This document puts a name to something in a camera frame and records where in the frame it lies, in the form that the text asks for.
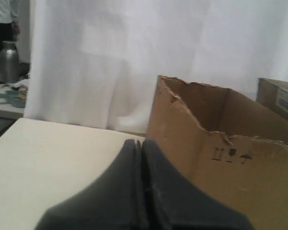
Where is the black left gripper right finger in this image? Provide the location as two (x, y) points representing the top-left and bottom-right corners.
(141, 139), (251, 230)

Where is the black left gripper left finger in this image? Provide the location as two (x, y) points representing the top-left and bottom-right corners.
(36, 139), (144, 230)

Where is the torn cardboard box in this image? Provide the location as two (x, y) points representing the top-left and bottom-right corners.
(147, 76), (288, 230)

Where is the cardboard box with red stripe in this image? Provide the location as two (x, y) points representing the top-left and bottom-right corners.
(256, 78), (288, 121)

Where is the white backdrop curtain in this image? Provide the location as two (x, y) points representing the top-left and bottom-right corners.
(24, 0), (288, 134)

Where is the teal tape roll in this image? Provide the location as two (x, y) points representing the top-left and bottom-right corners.
(5, 90), (27, 108)

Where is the side table with black legs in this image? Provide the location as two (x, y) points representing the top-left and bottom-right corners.
(0, 79), (29, 119)

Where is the silver metal bottle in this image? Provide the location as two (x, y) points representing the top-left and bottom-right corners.
(0, 41), (20, 83)

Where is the person in white shirt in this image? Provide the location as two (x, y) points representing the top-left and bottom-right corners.
(0, 0), (20, 51)

